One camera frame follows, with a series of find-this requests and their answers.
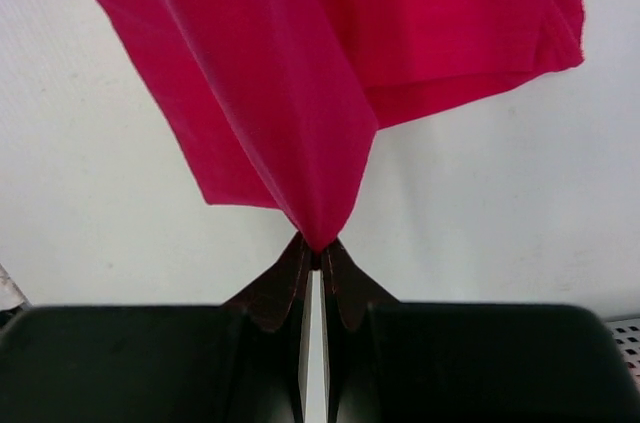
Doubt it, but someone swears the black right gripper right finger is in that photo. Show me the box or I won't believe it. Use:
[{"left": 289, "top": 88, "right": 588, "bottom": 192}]
[{"left": 319, "top": 242, "right": 639, "bottom": 422}]

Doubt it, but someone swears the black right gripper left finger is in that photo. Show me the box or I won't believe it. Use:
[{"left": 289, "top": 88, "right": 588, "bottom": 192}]
[{"left": 1, "top": 236, "right": 312, "bottom": 422}]

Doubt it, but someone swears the red t-shirt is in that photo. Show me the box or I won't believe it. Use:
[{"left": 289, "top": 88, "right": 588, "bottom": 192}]
[{"left": 97, "top": 0, "right": 585, "bottom": 250}]

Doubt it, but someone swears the white plastic laundry basket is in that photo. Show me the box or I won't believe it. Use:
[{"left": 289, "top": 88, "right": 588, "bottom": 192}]
[{"left": 605, "top": 315, "right": 640, "bottom": 387}]

